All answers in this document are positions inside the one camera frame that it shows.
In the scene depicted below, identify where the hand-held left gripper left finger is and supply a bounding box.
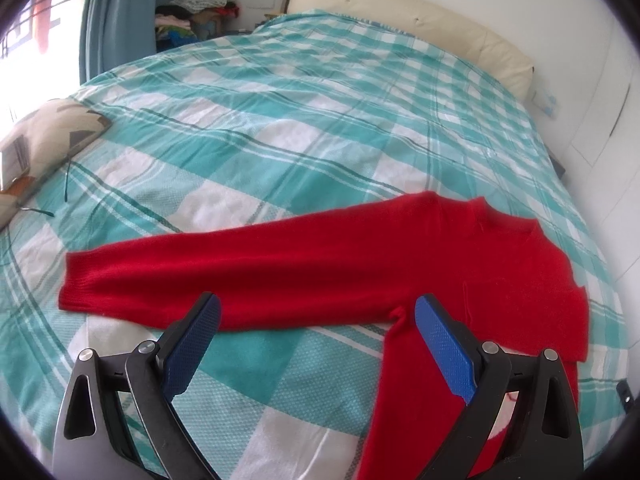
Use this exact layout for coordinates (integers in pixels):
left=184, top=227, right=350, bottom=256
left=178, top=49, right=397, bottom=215
left=52, top=291, right=222, bottom=480

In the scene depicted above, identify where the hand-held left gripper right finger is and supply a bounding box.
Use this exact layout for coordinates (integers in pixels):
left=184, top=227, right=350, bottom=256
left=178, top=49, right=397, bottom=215
left=414, top=295, right=584, bottom=480

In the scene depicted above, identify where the red knit sweater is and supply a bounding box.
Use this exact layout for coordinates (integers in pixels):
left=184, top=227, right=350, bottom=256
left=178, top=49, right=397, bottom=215
left=59, top=191, right=590, bottom=480

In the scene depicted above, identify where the dark nightstand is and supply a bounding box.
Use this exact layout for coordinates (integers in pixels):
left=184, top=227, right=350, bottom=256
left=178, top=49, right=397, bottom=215
left=547, top=147, right=568, bottom=181

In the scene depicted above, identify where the white wardrobe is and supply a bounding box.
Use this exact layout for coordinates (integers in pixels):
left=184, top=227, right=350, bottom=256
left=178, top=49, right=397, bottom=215
left=565, top=0, right=640, bottom=281

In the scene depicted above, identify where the teal plaid blanket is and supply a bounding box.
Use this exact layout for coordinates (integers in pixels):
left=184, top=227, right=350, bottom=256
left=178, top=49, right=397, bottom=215
left=0, top=7, right=633, bottom=480

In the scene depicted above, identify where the beige patterned pillow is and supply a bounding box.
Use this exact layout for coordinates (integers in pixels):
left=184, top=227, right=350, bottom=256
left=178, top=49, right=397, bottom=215
left=0, top=99, right=112, bottom=228

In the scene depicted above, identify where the cream padded headboard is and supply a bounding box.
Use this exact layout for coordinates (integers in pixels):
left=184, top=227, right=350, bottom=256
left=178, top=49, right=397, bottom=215
left=285, top=0, right=536, bottom=103

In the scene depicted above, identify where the blue curtain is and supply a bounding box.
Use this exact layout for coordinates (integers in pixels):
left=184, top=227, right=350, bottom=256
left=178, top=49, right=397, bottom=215
left=79, top=0, right=221, bottom=86

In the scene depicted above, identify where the red hanging cloth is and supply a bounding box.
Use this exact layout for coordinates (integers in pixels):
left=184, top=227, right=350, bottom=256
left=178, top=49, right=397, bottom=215
left=32, top=0, right=61, bottom=56

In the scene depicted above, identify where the wall socket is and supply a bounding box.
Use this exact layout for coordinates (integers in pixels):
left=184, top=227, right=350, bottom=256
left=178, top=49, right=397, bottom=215
left=535, top=87, right=561, bottom=118

